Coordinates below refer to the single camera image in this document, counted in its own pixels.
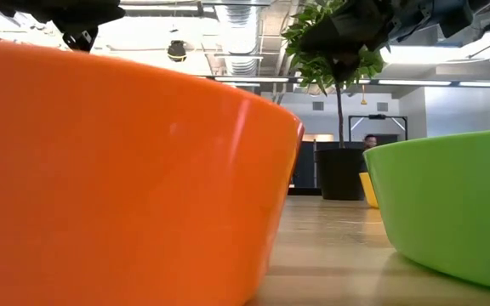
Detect black plant pot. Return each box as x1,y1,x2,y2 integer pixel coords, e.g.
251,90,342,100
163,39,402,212
314,147,368,201

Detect green plastic mini bowl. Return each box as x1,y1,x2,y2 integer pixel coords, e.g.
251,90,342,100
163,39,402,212
362,128,490,295

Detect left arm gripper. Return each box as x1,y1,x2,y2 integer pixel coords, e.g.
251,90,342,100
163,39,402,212
23,0,126,53

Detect yellow plastic mini bowl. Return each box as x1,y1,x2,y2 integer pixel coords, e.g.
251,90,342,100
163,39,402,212
358,171,380,209

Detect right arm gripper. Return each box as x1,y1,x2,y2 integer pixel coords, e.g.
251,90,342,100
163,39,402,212
299,0,399,82

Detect black metal rack frame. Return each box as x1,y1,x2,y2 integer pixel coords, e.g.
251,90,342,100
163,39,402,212
348,113,408,142

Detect black ceiling speaker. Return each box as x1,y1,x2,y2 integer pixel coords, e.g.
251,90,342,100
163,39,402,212
167,39,188,64

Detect silver ceiling ventilation duct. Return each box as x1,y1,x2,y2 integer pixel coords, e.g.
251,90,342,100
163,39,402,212
214,3,267,77

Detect green leafy potted tree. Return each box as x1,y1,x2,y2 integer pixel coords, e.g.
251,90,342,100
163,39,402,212
281,0,386,150

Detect black bar behind shelf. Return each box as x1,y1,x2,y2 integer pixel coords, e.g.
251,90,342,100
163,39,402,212
287,186,323,196

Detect orange plastic mini bowl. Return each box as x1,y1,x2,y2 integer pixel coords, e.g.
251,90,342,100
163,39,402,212
0,37,305,306

